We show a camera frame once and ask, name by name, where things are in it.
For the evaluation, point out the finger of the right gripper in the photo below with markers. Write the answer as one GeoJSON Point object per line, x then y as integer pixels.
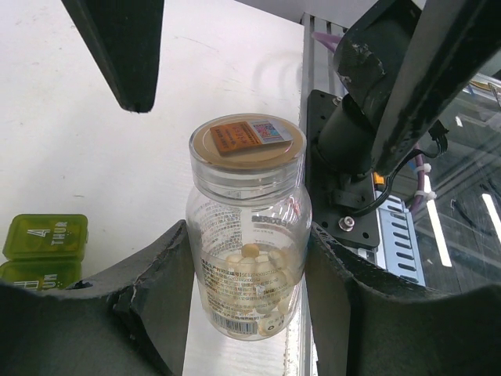
{"type": "Point", "coordinates": [123, 37]}
{"type": "Point", "coordinates": [452, 41]}

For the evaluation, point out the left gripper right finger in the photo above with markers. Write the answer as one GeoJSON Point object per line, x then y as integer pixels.
{"type": "Point", "coordinates": [367, 321]}

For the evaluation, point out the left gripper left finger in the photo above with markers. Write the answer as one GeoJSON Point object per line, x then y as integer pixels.
{"type": "Point", "coordinates": [129, 319]}

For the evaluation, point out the green pill box SUN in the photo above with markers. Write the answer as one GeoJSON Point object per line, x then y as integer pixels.
{"type": "Point", "coordinates": [41, 275]}

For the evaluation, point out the green pill box THUR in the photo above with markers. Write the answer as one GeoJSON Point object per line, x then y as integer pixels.
{"type": "Point", "coordinates": [46, 236]}

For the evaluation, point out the clear pill jar gold lid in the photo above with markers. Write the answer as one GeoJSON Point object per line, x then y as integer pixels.
{"type": "Point", "coordinates": [248, 218]}

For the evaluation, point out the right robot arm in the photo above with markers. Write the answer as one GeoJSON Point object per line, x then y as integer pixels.
{"type": "Point", "coordinates": [369, 56]}

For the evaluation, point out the grey slotted cable duct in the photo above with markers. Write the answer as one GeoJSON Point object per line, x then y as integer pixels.
{"type": "Point", "coordinates": [398, 251]}

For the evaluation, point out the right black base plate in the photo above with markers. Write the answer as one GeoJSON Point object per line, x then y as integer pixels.
{"type": "Point", "coordinates": [340, 203]}

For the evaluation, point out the aluminium mounting rail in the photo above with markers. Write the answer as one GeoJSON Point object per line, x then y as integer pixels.
{"type": "Point", "coordinates": [326, 307]}

